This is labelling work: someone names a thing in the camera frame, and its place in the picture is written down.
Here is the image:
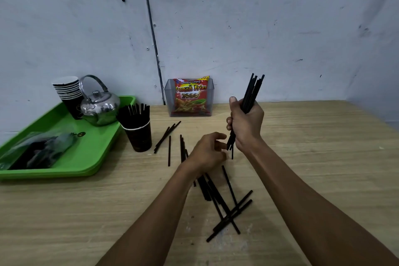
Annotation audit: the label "upright cluster of black straws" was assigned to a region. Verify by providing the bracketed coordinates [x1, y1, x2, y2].
[117, 103, 151, 130]

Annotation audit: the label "clear plastic bag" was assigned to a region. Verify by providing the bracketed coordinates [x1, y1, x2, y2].
[0, 132, 79, 170]

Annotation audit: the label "black paper cup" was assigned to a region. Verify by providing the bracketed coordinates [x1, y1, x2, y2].
[121, 119, 153, 153]

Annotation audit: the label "bundle of black straws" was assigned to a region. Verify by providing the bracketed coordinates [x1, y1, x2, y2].
[227, 73, 265, 160]

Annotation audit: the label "person's left hand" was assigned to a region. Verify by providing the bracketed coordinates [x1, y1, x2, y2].
[185, 132, 228, 180]

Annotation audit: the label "red snack packet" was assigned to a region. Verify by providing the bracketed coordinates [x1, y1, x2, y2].
[172, 76, 210, 116]

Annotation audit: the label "person's right hand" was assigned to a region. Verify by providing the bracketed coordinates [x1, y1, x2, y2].
[226, 96, 265, 152]

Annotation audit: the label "clear plastic container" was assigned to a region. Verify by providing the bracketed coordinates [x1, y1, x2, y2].
[164, 78, 215, 117]

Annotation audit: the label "stainless steel kettle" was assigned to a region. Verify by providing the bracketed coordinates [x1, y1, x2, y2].
[77, 75, 121, 127]

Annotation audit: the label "scattered loose black straws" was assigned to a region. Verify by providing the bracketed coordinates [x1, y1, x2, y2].
[153, 121, 254, 243]

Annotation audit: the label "black wall cable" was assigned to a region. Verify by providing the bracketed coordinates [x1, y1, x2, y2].
[140, 0, 166, 106]

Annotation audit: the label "green plastic tray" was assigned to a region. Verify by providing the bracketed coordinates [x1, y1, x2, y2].
[0, 96, 137, 180]

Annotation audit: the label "stack of black paper cups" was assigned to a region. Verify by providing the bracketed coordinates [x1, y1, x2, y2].
[52, 76, 85, 120]

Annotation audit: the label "person's left forearm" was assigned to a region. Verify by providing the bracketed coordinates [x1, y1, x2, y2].
[96, 163, 200, 266]

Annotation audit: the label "person's right forearm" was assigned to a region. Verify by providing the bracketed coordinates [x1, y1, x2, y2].
[245, 138, 399, 266]

